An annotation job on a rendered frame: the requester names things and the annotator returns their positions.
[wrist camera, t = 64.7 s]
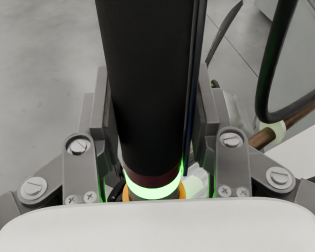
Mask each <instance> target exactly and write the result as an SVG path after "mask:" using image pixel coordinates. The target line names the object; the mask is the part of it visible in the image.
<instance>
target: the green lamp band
mask: <svg viewBox="0 0 315 252"><path fill-rule="evenodd" d="M124 172H125V171H124ZM125 178H126V182H127V185H128V187H129V188H130V189H131V190H132V191H133V192H134V193H135V194H136V195H138V196H140V197H142V198H145V199H160V198H163V197H166V196H168V195H169V194H171V193H172V192H173V191H174V190H175V189H176V188H177V186H178V184H179V182H180V178H181V169H180V172H179V174H178V176H177V177H176V179H175V180H174V181H173V182H171V183H170V184H168V185H166V186H164V187H161V188H156V189H148V188H143V187H140V186H138V185H136V184H134V183H133V182H132V181H131V180H130V179H129V178H128V176H127V175H126V173H125Z"/></svg>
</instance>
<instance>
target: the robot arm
mask: <svg viewBox="0 0 315 252"><path fill-rule="evenodd" d="M118 140H119V133H118V127H117V122H116V116H115V111H114V105H113V99H112V94H111V88H110V82H109V77H108V71H107V66H98V67H97V73H96V80H95V87H94V92H92V93H84V94H83V99H82V105H81V111H80V117H79V122H78V128H77V133H74V134H72V135H70V136H68V137H67V138H66V139H65V140H64V142H63V144H62V152H61V153H60V154H59V155H57V156H56V157H54V158H53V159H52V160H50V161H49V162H48V163H46V164H45V165H44V166H42V167H41V168H40V169H38V170H37V171H35V172H34V173H33V174H31V175H30V176H29V177H27V178H26V179H25V180H24V181H23V182H22V183H21V184H20V185H19V187H18V189H17V190H15V191H13V192H12V191H11V190H10V191H8V192H6V193H4V194H2V195H0V252H315V183H314V182H311V181H309V180H306V179H304V178H301V179H298V178H296V177H294V175H293V174H292V172H291V171H290V170H288V169H287V168H286V167H284V166H283V165H281V164H279V163H278V162H276V161H275V160H273V159H271V158H270V157H268V156H266V155H265V154H263V153H262V152H260V151H258V150H257V149H255V148H253V147H252V146H250V145H249V144H248V137H247V135H246V134H245V132H243V131H242V130H241V129H239V128H237V127H233V126H232V124H231V121H230V117H229V113H228V109H227V105H226V101H225V98H224V94H223V90H222V88H212V86H211V81H210V77H209V73H208V68H207V64H206V62H201V63H200V69H199V77H198V86H197V94H196V101H195V109H194V118H193V127H192V136H191V141H192V148H193V155H194V161H195V162H198V163H199V168H203V169H204V170H205V171H207V172H208V191H207V198H189V199H165V200H143V201H122V202H107V194H106V185H105V178H104V177H105V176H106V175H107V174H109V173H110V172H112V171H113V165H117V159H118Z"/></svg>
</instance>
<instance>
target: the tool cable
mask: <svg viewBox="0 0 315 252"><path fill-rule="evenodd" d="M297 2H298V0H278V2H277V6H276V10H275V13H274V17H273V20H272V24H271V28H270V31H269V35H268V39H267V43H266V46H265V50H264V54H263V58H262V63H261V67H260V72H259V76H258V81H257V87H256V94H255V103H254V108H255V114H256V116H257V118H258V119H259V120H260V125H259V131H261V130H262V129H264V128H265V127H269V128H271V129H272V130H273V131H274V132H275V135H276V138H275V140H273V141H272V142H270V143H269V144H272V145H275V144H278V143H279V142H281V141H282V140H283V139H284V138H285V135H286V125H285V123H284V121H283V120H284V119H286V118H288V117H290V116H292V115H294V114H295V113H297V112H299V111H300V110H302V109H303V108H305V107H306V106H308V105H309V104H311V103H312V102H314V101H315V89H314V90H312V91H311V92H309V93H307V94H306V95H304V96H303V97H301V98H300V99H298V100H296V101H295V102H293V103H291V104H290V105H288V106H286V107H284V108H282V109H280V110H278V111H275V112H269V111H268V101H269V95H270V91H271V86H272V82H273V78H274V75H275V71H276V68H277V64H278V61H279V58H280V54H281V51H282V48H283V45H284V41H285V38H286V35H287V32H288V29H289V26H290V23H291V20H292V17H293V14H294V11H295V8H296V5H297Z"/></svg>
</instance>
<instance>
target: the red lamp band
mask: <svg viewBox="0 0 315 252"><path fill-rule="evenodd" d="M182 154H183V150H182ZM182 154H181V158H180V161H179V163H178V164H177V166H176V167H175V168H174V169H172V170H171V171H169V172H168V173H165V174H163V175H159V176H144V175H140V174H137V173H135V172H134V171H132V170H131V169H129V168H128V167H127V165H126V164H125V162H124V160H123V156H122V161H123V167H124V171H125V173H126V175H127V176H128V178H129V179H130V180H131V181H132V182H134V183H135V184H137V185H139V186H141V187H145V188H159V187H163V186H165V185H167V184H169V183H171V182H172V181H173V180H174V179H175V178H176V177H177V176H178V174H179V172H180V170H181V166H182ZM121 155H122V153H121Z"/></svg>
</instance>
